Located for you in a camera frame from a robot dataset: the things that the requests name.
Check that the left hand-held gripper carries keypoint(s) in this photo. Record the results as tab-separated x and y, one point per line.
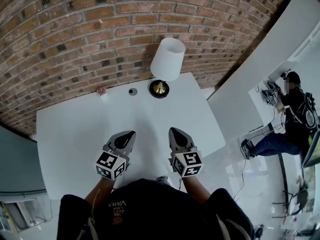
110	165

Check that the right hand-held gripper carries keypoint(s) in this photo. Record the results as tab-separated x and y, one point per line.
187	164

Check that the white table lamp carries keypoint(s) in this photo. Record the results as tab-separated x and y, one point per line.
166	61

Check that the person's right forearm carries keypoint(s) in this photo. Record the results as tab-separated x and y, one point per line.
195	189

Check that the person's left forearm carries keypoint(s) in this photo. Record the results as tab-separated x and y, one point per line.
101	191

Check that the white table top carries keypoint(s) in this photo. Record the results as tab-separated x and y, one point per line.
87	124

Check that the small red crumpled object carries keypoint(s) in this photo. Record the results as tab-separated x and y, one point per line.
102	92

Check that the person's black t-shirt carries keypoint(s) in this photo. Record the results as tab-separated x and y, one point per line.
155	209

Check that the grey cabinet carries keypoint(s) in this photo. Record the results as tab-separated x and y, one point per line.
17	164

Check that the black metal chair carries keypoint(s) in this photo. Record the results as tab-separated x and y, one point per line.
297	201

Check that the dark office chair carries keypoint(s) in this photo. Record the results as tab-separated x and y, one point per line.
312	151

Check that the white metal rack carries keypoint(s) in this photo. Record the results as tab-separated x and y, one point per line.
10	219

